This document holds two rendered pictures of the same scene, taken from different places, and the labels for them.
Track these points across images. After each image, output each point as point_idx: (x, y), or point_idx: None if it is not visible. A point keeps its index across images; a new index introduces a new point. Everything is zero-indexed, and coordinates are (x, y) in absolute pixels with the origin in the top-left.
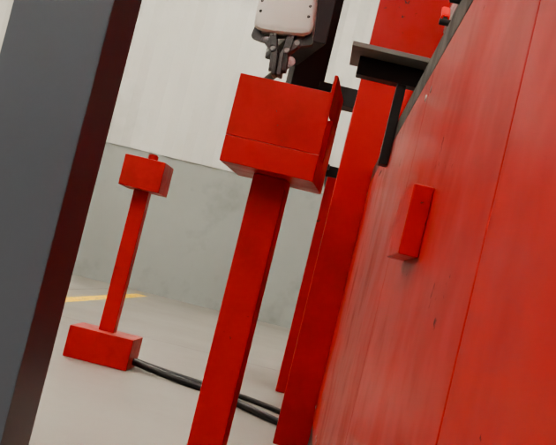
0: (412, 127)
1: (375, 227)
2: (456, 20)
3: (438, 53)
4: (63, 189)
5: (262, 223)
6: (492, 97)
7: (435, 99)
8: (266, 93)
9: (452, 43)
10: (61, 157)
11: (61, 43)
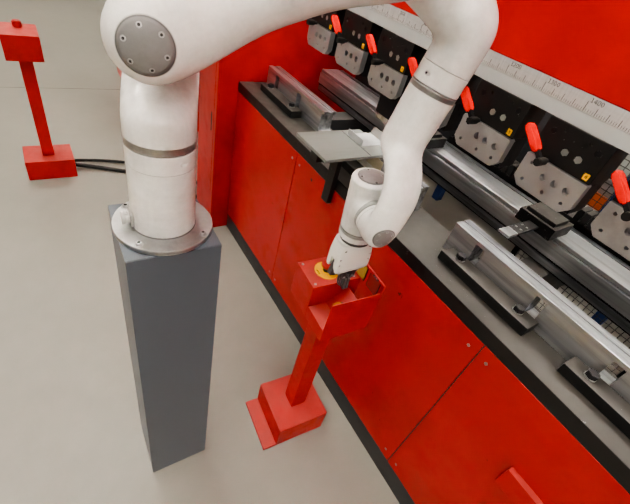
0: (429, 310)
1: None
2: (547, 402)
3: (487, 339)
4: (210, 366)
5: None
6: None
7: (512, 407)
8: (346, 308)
9: (544, 414)
10: (204, 357)
11: (184, 315)
